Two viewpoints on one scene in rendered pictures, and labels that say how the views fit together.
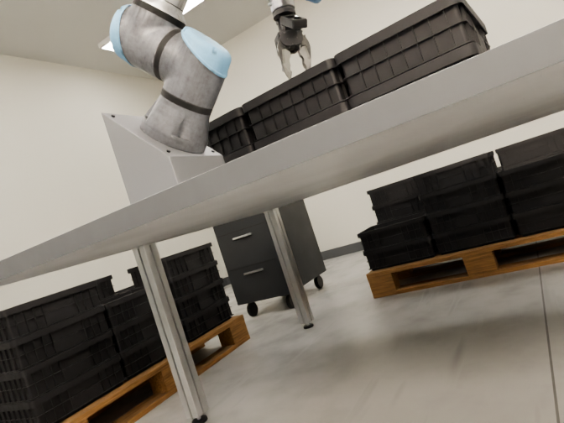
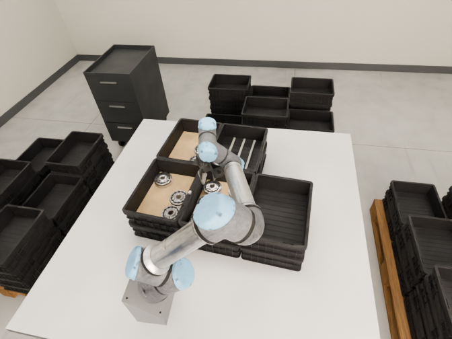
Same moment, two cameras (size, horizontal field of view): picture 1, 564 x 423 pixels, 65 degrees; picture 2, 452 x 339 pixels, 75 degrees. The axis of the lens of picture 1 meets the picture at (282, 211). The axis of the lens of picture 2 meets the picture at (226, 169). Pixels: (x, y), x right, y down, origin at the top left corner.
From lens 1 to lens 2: 1.52 m
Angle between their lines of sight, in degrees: 48
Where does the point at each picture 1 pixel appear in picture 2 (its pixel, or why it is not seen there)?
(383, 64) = (262, 245)
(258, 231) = (130, 106)
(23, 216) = not seen: outside the picture
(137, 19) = (147, 277)
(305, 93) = not seen: hidden behind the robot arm
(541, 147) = (313, 99)
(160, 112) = (155, 296)
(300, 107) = not seen: hidden behind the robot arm
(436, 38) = (290, 251)
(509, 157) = (295, 98)
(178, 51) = (171, 286)
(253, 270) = (124, 127)
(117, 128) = (131, 306)
